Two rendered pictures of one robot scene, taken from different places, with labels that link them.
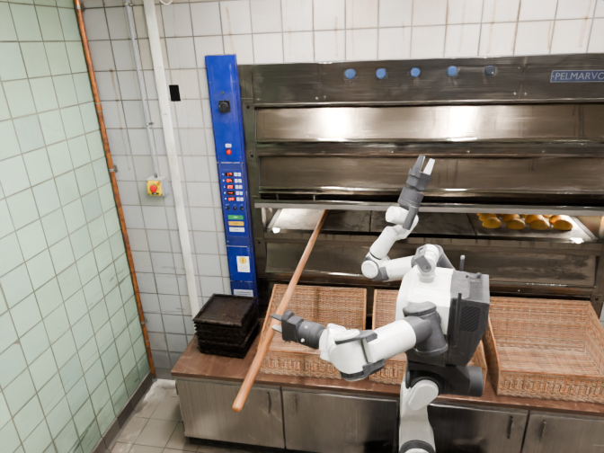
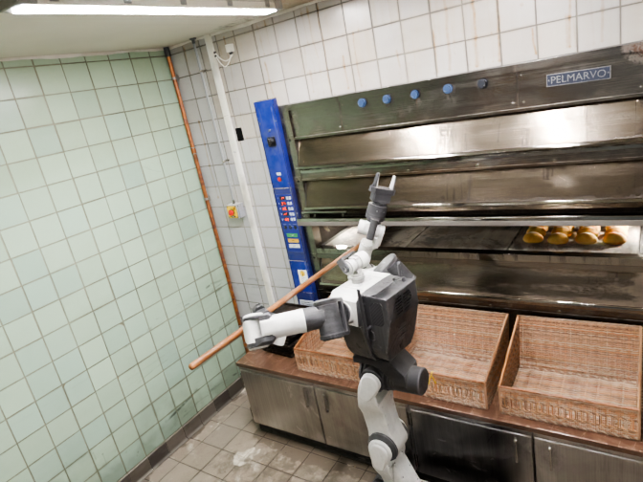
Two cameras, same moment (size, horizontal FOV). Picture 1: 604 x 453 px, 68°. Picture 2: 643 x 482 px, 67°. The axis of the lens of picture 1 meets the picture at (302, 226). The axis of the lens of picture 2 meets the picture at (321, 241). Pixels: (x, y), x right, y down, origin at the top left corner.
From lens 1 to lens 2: 1.16 m
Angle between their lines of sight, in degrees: 24
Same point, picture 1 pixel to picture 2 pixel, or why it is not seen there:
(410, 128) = (419, 147)
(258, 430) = (302, 423)
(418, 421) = (376, 414)
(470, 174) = (483, 187)
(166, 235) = (248, 251)
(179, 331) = not seen: hidden behind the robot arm
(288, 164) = (327, 187)
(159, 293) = (249, 301)
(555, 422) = (562, 450)
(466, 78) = (462, 94)
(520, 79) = (516, 88)
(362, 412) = not seen: hidden behind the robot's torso
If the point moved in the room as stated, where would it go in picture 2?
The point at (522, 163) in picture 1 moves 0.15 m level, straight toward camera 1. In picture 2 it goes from (536, 172) to (520, 181)
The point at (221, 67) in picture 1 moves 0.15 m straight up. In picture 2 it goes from (265, 110) to (260, 85)
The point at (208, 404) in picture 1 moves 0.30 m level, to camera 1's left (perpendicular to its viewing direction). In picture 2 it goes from (265, 394) to (226, 391)
